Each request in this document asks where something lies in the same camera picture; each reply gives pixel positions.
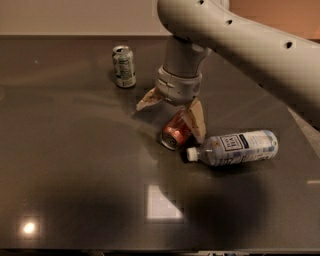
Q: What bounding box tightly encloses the clear plastic water bottle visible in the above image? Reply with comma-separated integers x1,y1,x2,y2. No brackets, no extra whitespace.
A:
186,130,279,167

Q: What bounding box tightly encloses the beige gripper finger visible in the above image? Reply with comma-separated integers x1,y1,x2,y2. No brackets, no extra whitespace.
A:
136,87,163,111
183,98,206,144

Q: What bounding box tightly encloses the green and silver soda can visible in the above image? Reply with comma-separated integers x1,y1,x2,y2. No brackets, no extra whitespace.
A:
112,45,136,88

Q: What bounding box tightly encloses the red coke can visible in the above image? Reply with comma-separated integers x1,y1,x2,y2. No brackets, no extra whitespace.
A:
160,109,192,150

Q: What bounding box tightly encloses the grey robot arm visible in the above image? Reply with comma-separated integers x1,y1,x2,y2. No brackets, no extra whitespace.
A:
136,0,320,142

